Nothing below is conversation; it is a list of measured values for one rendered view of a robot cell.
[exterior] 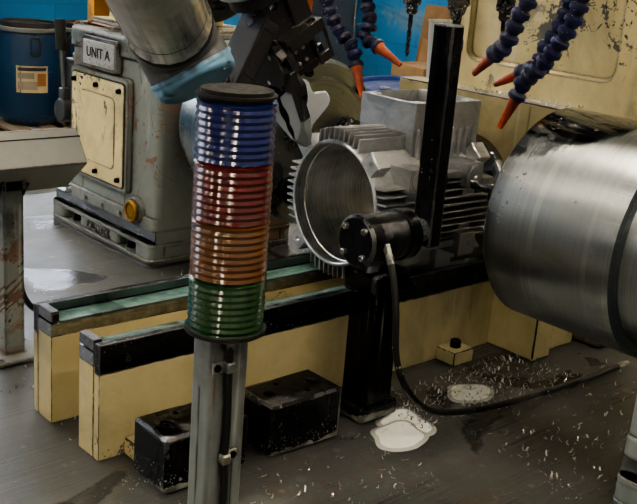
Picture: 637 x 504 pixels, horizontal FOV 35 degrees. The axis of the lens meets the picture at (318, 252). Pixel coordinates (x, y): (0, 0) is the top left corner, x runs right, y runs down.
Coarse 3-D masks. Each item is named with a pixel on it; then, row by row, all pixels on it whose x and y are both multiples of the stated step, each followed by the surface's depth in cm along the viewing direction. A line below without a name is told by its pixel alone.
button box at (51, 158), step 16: (64, 128) 123; (0, 144) 117; (16, 144) 118; (32, 144) 119; (48, 144) 120; (64, 144) 122; (80, 144) 123; (0, 160) 116; (16, 160) 117; (32, 160) 118; (48, 160) 120; (64, 160) 121; (80, 160) 122; (0, 176) 117; (16, 176) 119; (32, 176) 120; (48, 176) 122; (64, 176) 124
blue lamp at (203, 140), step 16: (208, 112) 72; (224, 112) 71; (240, 112) 71; (256, 112) 72; (272, 112) 73; (208, 128) 72; (224, 128) 72; (240, 128) 72; (256, 128) 72; (272, 128) 73; (208, 144) 72; (224, 144) 72; (240, 144) 72; (256, 144) 72; (272, 144) 74; (208, 160) 73; (224, 160) 72; (240, 160) 72; (256, 160) 73; (272, 160) 75
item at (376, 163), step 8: (312, 136) 128; (312, 144) 127; (472, 144) 130; (480, 144) 131; (304, 152) 129; (376, 152) 120; (472, 152) 130; (480, 152) 130; (368, 160) 120; (376, 160) 119; (384, 160) 120; (480, 160) 130; (368, 168) 120; (376, 168) 119; (384, 168) 119; (376, 176) 120; (296, 232) 132; (296, 240) 132; (304, 248) 133
